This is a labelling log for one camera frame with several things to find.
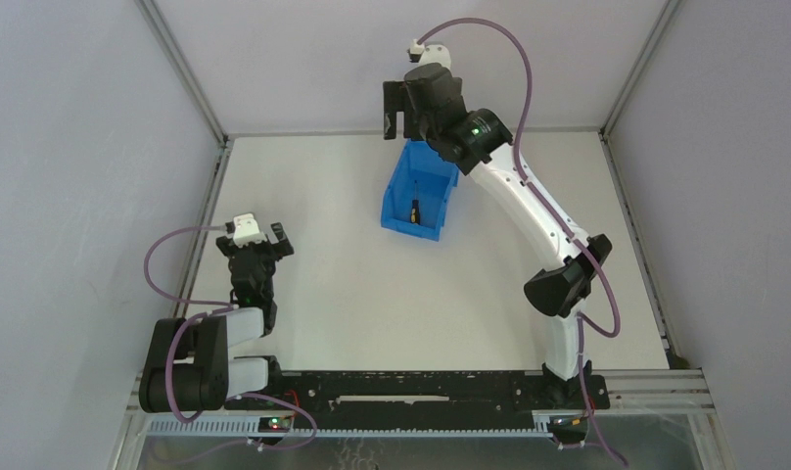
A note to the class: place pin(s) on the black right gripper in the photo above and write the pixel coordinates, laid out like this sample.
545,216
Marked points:
395,103

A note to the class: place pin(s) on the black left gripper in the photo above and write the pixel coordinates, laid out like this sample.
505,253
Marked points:
254,249

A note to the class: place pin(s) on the black yellow screwdriver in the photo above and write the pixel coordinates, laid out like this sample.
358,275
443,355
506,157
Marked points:
415,214

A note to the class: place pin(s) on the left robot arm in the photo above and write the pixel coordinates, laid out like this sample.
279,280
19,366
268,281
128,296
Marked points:
189,368

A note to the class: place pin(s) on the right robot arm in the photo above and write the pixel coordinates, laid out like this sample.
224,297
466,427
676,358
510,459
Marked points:
482,147

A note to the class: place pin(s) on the blue plastic bin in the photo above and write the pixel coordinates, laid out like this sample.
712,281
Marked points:
436,182

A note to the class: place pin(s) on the small green-lit circuit board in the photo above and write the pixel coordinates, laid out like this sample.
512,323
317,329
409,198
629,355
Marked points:
275,425

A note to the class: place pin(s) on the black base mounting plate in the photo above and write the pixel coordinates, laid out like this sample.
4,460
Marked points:
387,393

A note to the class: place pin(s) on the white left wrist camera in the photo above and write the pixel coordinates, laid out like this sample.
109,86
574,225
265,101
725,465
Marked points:
246,230

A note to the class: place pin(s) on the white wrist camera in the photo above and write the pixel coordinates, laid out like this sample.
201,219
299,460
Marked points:
423,54
246,230

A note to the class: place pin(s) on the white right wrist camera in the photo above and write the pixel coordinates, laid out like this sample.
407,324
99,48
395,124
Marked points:
423,54

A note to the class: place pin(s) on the slotted grey cable duct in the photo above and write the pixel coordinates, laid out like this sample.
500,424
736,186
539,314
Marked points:
455,425

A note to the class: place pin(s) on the aluminium frame rail right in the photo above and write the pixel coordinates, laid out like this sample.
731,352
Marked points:
638,69

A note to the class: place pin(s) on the aluminium frame rail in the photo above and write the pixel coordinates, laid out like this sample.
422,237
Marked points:
638,69
216,160

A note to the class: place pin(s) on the aluminium frame rail left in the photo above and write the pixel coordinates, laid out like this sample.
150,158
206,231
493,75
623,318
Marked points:
216,160

